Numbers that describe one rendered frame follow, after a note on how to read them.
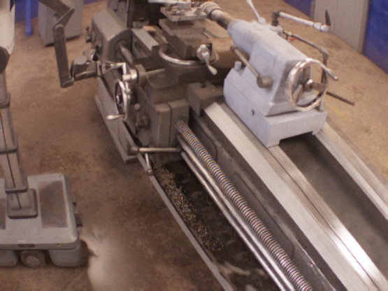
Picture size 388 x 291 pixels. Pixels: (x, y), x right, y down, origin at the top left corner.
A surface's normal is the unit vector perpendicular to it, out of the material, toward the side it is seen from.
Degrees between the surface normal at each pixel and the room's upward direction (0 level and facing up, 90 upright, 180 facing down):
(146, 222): 0
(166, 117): 90
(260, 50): 82
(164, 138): 90
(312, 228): 36
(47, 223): 0
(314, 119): 90
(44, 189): 0
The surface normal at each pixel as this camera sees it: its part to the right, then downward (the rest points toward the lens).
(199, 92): 0.08, -0.80
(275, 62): -0.88, 0.09
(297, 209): -0.46, -0.53
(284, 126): 0.43, 0.57
